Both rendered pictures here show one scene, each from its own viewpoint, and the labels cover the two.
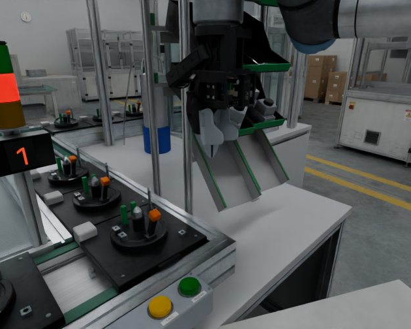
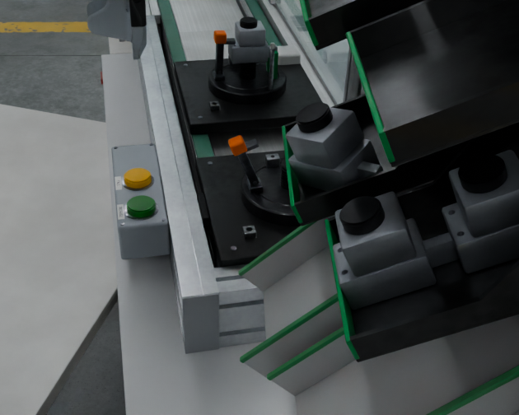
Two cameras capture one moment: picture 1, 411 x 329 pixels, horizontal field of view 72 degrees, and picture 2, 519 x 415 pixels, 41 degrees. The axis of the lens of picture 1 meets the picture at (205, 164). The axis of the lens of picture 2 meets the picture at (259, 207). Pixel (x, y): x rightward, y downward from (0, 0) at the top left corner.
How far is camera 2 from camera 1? 1.11 m
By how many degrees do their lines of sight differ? 99
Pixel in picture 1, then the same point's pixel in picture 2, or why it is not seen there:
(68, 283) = not seen: hidden behind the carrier
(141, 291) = (179, 179)
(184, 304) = (123, 198)
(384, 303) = not seen: outside the picture
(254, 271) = (162, 383)
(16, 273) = (287, 105)
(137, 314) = (148, 166)
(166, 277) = (184, 204)
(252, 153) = (420, 397)
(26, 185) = not seen: hidden behind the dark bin
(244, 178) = (312, 340)
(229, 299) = (142, 316)
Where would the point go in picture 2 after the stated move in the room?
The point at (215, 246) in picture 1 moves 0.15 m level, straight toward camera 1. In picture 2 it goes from (198, 272) to (111, 229)
